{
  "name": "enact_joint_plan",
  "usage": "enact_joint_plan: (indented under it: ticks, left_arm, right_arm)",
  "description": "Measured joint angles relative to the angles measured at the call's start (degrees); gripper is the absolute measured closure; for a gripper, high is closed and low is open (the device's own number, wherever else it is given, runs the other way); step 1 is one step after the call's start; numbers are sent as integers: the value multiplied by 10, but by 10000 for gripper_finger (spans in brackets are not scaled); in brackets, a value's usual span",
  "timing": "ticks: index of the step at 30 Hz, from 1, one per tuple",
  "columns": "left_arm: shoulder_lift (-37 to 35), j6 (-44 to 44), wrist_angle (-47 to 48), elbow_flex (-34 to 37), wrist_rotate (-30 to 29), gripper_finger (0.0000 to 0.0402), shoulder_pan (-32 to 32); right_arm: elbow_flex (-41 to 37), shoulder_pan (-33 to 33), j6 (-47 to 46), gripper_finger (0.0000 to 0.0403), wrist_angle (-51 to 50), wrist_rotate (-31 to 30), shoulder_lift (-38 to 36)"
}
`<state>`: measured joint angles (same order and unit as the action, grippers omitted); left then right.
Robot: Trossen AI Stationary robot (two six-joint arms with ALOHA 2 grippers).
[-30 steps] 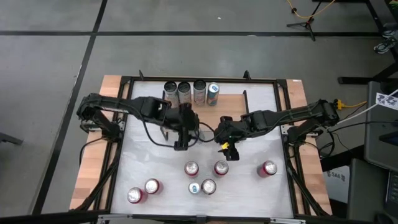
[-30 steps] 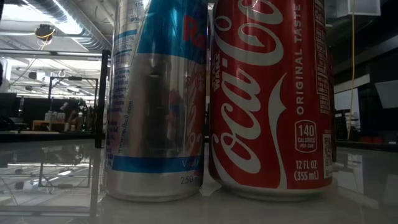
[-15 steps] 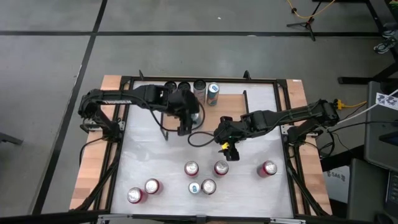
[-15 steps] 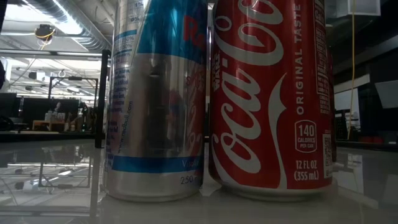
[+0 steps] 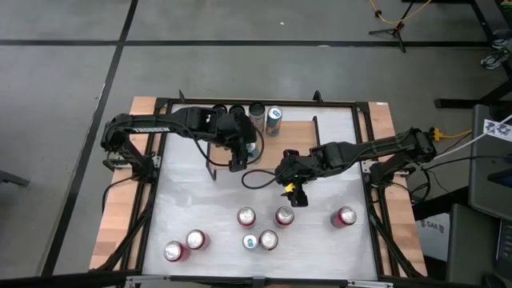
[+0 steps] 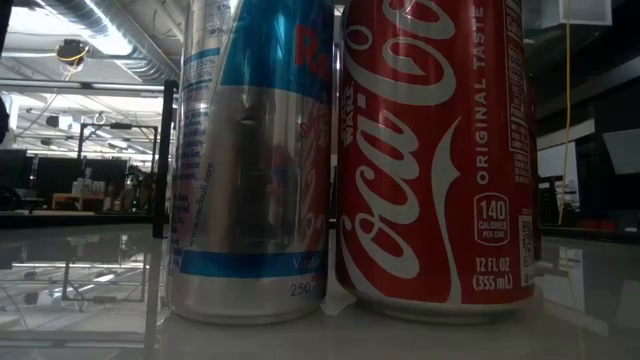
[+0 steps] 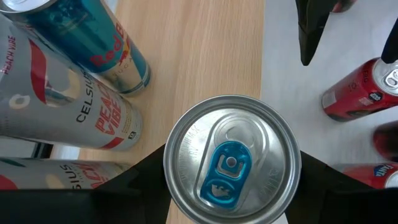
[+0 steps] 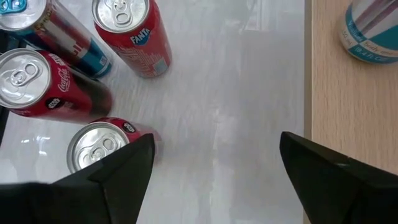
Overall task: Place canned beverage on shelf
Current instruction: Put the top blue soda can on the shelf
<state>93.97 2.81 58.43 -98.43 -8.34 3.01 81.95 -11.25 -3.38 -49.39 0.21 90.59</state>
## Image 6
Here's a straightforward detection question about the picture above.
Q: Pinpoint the black monitor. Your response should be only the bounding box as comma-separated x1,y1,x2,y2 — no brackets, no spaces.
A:
0,148,29,190

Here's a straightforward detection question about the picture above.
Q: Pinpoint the small wooden stand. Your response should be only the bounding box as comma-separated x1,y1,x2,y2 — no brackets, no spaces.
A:
51,192,106,211

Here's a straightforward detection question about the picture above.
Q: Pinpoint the white hanging panel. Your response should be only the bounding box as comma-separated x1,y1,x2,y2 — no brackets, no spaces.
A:
539,0,614,27

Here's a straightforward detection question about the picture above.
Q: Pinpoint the small Red Bull can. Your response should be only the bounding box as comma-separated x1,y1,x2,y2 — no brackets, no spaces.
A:
167,0,336,327

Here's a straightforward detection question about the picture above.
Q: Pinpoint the black equipment rack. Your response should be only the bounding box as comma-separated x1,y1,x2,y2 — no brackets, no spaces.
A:
538,174,581,227

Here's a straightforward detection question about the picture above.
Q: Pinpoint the distant black rig frame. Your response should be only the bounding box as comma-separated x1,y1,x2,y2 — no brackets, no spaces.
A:
76,122,160,162

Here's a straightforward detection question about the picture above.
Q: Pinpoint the grey panel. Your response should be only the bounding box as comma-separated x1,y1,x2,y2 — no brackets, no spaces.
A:
602,128,640,176

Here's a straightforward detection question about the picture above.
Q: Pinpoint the silver ventilation duct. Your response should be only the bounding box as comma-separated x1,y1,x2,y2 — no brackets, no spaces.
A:
29,0,174,85

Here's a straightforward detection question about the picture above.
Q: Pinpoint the ceiling cable reel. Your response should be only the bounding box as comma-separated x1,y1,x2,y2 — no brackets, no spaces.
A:
54,38,91,67

